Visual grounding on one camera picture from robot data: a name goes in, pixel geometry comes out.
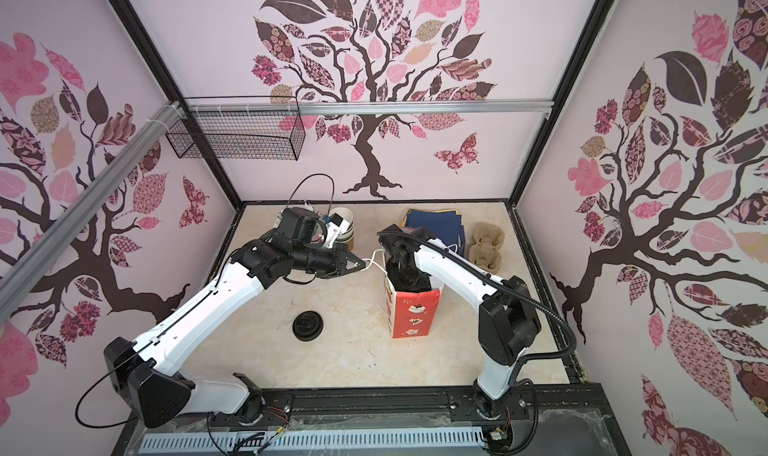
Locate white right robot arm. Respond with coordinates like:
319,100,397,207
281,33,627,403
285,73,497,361
377,225,577,419

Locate aluminium diagonal rail left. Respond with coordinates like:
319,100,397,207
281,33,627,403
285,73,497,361
1,103,181,321

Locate red white paper takeout bag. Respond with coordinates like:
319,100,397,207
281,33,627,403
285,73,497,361
368,245,445,339

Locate black wire mesh basket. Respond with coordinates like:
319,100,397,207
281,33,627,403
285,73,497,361
165,96,306,161

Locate black vertical frame post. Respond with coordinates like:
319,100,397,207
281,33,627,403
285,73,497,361
107,0,243,211

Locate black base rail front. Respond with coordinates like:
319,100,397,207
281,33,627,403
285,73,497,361
112,384,630,455

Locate navy blue paper bags stack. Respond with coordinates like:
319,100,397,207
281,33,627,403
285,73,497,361
402,209,466,256

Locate brown pulp cup carriers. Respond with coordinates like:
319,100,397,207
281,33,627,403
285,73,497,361
468,222,505,274

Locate stack of black cup lids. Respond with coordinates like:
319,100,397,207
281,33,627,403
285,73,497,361
292,311,324,342

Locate aluminium horizontal rail back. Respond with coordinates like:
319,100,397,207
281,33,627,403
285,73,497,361
187,99,554,116

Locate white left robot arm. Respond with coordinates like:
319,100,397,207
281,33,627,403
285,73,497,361
104,207,366,428

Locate stack of green paper cups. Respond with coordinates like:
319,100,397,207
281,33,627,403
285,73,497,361
332,207,354,249

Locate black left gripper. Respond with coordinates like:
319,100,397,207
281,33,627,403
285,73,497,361
292,242,365,278

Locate white slotted cable duct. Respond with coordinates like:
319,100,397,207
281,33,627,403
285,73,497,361
134,427,486,455

